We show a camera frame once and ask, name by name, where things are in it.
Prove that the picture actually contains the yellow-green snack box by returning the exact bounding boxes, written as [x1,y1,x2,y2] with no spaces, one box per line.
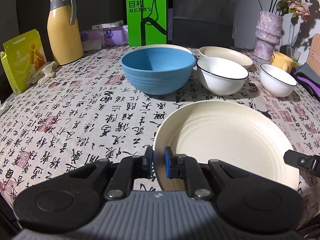
[1,29,47,94]

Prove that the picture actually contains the small white box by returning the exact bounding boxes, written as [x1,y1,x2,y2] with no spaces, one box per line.
[92,20,124,30]

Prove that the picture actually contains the pink small suitcase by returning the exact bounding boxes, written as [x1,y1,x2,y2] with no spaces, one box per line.
[306,34,320,75]

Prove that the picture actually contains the clear glass cup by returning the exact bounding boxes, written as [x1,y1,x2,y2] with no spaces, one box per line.
[286,45,301,62]

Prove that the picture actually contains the small white bowl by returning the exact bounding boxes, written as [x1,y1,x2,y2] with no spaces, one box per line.
[259,64,297,98]

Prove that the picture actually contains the calligraphy tablecloth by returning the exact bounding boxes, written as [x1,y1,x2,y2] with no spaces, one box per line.
[1,46,319,207]

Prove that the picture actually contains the purple tissue pack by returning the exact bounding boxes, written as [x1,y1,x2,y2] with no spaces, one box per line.
[80,25,129,51]

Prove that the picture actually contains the crumpled white tissue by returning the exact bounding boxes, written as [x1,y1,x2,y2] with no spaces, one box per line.
[0,101,11,116]

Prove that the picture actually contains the green paper bag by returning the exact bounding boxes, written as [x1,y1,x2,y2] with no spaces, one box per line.
[126,0,168,47]

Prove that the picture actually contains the yellow thermos jug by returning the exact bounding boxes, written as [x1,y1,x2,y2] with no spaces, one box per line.
[47,0,84,66]

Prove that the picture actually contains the dried pink flowers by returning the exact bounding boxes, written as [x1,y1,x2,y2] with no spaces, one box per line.
[258,0,319,24]

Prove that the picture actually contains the cream plate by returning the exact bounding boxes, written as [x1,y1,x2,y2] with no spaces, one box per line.
[153,100,299,191]
[199,46,253,69]
[135,44,193,55]

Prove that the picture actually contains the white rubber gloves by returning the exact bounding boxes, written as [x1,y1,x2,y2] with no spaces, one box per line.
[26,61,57,85]

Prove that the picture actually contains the blue bowl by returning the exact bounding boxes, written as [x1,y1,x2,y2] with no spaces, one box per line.
[120,47,196,95]

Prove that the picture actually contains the yellow mug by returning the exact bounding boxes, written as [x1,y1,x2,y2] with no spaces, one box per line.
[270,51,296,74]

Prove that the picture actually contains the large white bowl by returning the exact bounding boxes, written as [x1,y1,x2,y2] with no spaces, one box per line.
[197,57,249,96]

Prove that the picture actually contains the black paper bag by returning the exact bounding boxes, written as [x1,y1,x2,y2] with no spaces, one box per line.
[172,0,236,48]

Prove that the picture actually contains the purple ceramic vase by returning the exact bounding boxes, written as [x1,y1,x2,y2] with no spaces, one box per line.
[254,10,283,61]

